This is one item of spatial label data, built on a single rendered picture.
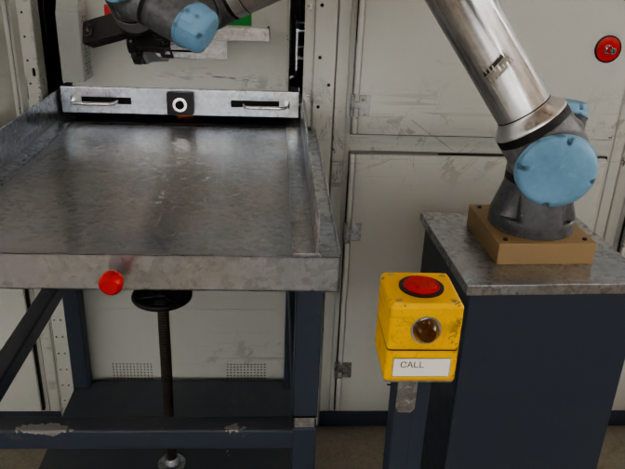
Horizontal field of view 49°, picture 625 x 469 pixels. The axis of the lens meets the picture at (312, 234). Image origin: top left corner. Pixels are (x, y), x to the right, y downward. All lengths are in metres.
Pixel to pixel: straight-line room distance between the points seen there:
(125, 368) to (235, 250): 0.99
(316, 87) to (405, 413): 0.91
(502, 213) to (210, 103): 0.73
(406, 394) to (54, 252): 0.51
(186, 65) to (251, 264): 0.76
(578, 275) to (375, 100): 0.62
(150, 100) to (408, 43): 0.59
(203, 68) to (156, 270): 0.74
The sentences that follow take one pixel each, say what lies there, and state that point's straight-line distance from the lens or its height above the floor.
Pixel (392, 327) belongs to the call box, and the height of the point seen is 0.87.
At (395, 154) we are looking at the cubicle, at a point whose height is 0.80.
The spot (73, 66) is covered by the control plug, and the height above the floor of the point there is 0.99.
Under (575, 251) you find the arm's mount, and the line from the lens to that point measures 1.25.
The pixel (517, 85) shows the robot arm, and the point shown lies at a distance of 1.04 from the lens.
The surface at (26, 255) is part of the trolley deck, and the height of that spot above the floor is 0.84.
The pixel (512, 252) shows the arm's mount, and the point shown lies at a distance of 1.21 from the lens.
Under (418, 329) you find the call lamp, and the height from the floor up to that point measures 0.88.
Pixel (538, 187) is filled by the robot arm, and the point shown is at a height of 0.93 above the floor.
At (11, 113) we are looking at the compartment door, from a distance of 1.67.
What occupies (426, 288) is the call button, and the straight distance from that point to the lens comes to 0.75.
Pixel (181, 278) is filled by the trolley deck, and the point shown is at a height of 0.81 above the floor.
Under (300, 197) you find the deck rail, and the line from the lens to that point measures 1.14.
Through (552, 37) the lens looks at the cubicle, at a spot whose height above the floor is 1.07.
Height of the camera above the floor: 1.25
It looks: 23 degrees down
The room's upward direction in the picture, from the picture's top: 2 degrees clockwise
